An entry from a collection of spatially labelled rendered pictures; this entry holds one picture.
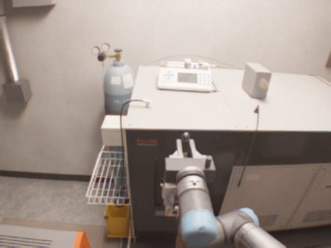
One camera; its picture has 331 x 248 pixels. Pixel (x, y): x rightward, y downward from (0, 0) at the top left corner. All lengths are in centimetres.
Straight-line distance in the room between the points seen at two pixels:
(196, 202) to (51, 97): 181
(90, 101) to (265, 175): 154
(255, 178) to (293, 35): 140
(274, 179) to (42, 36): 184
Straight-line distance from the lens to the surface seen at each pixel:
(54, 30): 194
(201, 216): 48
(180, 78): 102
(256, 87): 104
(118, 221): 114
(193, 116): 81
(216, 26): 182
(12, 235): 94
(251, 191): 102
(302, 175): 107
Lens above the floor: 183
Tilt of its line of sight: 31 degrees down
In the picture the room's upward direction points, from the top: 3 degrees clockwise
